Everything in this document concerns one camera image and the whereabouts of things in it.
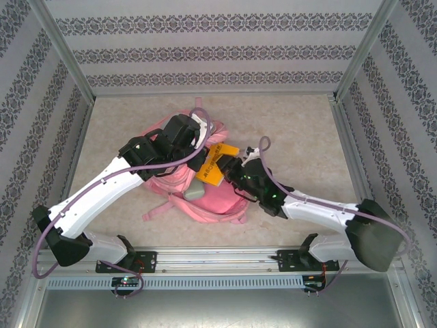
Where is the yellow book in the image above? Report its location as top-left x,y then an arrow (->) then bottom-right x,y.
195,142 -> 240,188

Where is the pale green pencil case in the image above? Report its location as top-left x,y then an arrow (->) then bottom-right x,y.
183,179 -> 206,202

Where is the pink school backpack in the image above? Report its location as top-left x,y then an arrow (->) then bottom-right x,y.
141,97 -> 249,226

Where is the right small circuit board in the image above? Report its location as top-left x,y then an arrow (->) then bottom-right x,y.
302,274 -> 328,292

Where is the small circuit board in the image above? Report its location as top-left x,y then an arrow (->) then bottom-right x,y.
111,275 -> 141,292
302,274 -> 328,292

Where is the grey metal panel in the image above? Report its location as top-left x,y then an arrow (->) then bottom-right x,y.
20,269 -> 424,328

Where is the left small circuit board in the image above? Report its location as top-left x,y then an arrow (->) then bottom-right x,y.
111,275 -> 141,292

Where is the short black right gripper cable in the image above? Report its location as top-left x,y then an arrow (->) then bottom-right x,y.
235,189 -> 261,203

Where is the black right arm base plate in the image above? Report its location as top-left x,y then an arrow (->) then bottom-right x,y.
274,248 -> 341,273

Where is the aluminium mounting rail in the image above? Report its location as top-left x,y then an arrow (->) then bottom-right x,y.
32,246 -> 406,274

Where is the aluminium side rail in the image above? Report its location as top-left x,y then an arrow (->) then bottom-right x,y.
46,97 -> 96,249
327,95 -> 390,247

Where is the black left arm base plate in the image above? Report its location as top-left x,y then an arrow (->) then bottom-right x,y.
95,251 -> 158,274

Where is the grey slotted cable duct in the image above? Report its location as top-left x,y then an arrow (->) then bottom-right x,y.
46,275 -> 305,290

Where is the aluminium frame post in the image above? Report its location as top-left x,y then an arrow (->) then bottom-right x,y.
333,0 -> 399,103
27,0 -> 96,103

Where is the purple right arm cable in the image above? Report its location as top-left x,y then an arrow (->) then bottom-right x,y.
259,135 -> 410,297

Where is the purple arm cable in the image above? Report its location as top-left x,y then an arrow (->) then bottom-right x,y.
259,135 -> 410,297
31,107 -> 211,301

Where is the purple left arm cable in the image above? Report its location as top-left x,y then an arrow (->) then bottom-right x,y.
31,107 -> 211,301

